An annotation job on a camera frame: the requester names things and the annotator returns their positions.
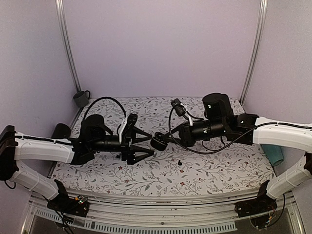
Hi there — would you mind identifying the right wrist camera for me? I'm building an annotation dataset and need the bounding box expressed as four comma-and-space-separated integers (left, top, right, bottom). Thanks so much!
171, 98, 194, 126

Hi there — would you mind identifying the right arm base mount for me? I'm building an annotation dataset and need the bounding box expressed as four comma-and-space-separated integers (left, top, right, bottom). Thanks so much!
234, 194, 277, 217

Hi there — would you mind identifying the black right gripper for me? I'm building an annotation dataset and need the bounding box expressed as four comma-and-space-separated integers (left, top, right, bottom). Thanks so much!
162, 119, 226, 148

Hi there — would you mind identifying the right aluminium frame post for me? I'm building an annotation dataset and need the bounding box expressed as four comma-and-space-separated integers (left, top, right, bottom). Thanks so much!
239, 0, 268, 106

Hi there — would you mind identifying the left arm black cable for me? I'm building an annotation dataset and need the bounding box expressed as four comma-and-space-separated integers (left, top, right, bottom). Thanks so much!
81, 97, 127, 127

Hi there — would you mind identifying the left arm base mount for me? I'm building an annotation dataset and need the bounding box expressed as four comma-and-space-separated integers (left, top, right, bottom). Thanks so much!
47, 194, 90, 217

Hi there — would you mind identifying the aluminium frame post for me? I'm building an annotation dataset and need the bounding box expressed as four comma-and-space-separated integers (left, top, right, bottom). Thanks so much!
239, 0, 268, 106
55, 0, 81, 92

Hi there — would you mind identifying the grey mug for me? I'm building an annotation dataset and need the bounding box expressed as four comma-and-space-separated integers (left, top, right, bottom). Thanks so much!
73, 90, 91, 108

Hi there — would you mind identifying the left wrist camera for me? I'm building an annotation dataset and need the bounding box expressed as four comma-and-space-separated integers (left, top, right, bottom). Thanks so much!
117, 113, 138, 143

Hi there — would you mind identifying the front aluminium rail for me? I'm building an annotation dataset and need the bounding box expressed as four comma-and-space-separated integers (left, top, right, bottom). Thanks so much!
21, 189, 305, 234

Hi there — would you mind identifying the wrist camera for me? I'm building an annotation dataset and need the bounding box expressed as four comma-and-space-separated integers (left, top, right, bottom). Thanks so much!
171, 98, 194, 126
117, 113, 138, 143

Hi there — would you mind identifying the floral patterned table mat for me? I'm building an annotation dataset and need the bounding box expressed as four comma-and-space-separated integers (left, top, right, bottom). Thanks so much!
52, 97, 275, 197

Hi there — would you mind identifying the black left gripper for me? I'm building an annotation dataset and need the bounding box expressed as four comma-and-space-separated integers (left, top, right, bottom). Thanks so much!
90, 127, 154, 165

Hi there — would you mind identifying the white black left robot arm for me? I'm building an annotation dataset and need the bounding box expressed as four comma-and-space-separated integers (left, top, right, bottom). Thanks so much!
0, 114, 154, 212

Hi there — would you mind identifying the teal rolled towel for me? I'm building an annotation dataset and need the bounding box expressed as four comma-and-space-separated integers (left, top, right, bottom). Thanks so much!
261, 144, 284, 167

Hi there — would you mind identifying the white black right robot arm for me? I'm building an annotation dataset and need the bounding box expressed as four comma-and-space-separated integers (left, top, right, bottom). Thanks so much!
171, 93, 312, 213

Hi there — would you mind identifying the black cylinder object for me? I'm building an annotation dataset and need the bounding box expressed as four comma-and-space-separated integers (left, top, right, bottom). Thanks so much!
51, 123, 71, 139

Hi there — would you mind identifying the left aluminium frame post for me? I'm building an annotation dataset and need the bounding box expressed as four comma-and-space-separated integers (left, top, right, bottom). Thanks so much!
55, 0, 81, 92

